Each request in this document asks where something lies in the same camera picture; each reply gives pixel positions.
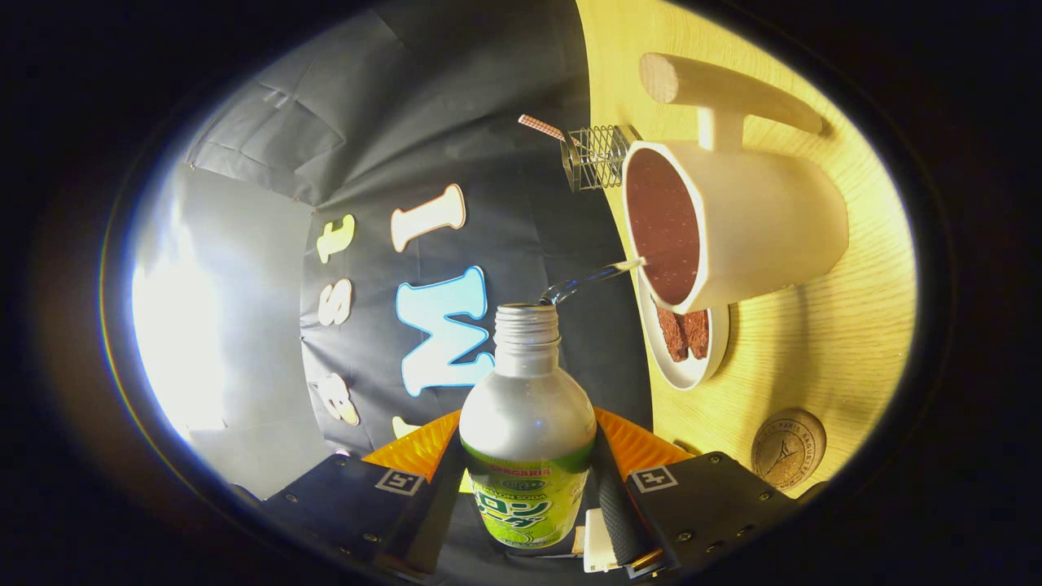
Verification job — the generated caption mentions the white cup wooden handle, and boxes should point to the white cup wooden handle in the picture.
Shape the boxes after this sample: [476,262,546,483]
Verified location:
[621,53,850,316]

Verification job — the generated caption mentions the silver bottle green label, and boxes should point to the silver bottle green label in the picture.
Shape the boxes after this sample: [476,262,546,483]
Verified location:
[458,303,598,550]

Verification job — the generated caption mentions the wooden table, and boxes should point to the wooden table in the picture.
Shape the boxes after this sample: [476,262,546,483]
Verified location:
[576,0,918,499]

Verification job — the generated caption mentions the round cork coaster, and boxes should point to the round cork coaster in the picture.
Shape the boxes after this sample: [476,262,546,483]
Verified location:
[751,409,827,490]

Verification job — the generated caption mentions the brown meat piece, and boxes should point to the brown meat piece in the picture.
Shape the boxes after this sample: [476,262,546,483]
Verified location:
[655,305,689,363]
[682,309,711,361]

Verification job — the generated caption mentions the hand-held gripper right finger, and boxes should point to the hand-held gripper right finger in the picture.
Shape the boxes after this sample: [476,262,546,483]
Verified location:
[592,407,827,580]

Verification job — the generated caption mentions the white plate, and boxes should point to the white plate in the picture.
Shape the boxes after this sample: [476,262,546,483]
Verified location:
[637,273,731,391]

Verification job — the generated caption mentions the small wire basket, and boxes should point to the small wire basket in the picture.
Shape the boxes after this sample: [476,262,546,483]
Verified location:
[560,124,640,193]

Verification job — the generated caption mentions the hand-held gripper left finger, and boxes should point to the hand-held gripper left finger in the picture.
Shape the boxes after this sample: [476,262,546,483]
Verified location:
[232,409,465,580]

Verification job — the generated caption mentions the checkered paper straw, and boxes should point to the checkered paper straw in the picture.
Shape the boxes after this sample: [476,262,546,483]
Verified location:
[519,114,583,147]

